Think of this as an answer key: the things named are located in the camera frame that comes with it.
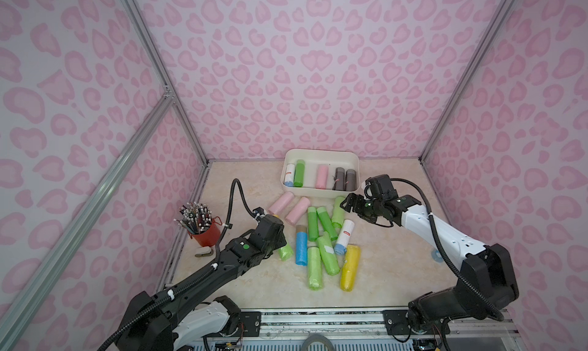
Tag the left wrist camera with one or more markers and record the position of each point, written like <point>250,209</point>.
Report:
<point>259,213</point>

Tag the bright green roll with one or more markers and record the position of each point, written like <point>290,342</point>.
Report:
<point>299,173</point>

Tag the large yellow roll front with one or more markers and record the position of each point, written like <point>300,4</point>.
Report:
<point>349,270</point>

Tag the white plastic storage box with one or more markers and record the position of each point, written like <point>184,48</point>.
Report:
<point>313,158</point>

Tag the pink trash bag roll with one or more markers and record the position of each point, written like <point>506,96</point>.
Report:
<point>297,212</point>
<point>280,204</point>

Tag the red pen holder cup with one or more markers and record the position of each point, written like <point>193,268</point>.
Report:
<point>210,237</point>

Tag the pink trash bag roll left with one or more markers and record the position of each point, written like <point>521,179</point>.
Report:
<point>280,204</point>

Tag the blue trash bag roll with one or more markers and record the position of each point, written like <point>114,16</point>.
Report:
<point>301,245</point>

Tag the grey trash bag roll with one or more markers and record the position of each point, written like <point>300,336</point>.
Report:
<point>350,180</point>
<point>339,179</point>

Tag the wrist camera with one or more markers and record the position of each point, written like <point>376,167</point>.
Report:
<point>259,213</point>
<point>380,188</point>

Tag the pink trash bag roll right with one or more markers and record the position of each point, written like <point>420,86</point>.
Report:
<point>297,212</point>

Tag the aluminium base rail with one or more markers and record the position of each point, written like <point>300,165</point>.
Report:
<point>366,329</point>

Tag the bundle of pens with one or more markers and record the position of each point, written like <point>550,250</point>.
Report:
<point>196,218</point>

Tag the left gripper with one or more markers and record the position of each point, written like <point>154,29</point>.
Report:
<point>279,240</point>

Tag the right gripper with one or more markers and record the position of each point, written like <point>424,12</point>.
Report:
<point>365,205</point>

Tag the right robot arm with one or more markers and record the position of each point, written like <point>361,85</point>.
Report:
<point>486,282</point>

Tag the green trash bag roll right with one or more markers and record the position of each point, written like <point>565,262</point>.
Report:
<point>326,222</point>

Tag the light green roll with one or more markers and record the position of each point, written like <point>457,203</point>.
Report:
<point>338,213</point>
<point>328,255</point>
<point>314,268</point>

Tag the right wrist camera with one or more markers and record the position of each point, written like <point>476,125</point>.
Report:
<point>380,188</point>

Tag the light green roll front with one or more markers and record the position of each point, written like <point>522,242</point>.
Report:
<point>314,268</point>

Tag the green trash bag roll left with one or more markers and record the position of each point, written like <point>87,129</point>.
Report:
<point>313,224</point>

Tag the pink roll with white label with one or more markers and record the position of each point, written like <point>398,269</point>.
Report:
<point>322,176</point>

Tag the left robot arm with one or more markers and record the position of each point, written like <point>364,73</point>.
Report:
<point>173,318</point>

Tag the white roll with blue end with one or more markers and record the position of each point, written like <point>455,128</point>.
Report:
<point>344,236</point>

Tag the green trash bag roll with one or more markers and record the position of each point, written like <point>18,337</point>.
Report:
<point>326,222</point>
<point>313,224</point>

